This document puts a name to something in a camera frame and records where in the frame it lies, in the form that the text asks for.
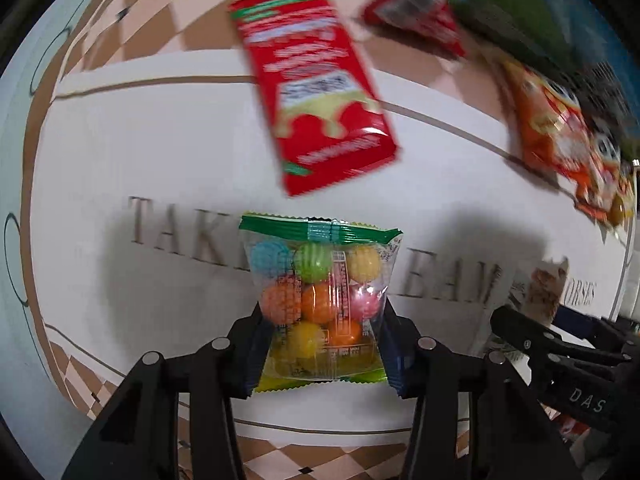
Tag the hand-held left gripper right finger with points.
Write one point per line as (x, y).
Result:
(395, 362)

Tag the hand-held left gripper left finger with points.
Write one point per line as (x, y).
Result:
(251, 357)

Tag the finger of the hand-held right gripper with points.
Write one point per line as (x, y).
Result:
(595, 330)
(530, 345)

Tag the white packet with animal picture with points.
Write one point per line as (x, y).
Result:
(542, 290)

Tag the clear bag of coloured gumballs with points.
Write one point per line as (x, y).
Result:
(315, 305)

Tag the orange snack packet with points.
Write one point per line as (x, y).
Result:
(555, 130)

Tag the long red snack packet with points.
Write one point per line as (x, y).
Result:
(310, 110)

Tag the green snack packet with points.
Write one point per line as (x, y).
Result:
(515, 15)

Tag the small red snack packet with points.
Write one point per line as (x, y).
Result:
(415, 10)

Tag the printed checkered tablecloth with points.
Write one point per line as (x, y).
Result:
(150, 160)

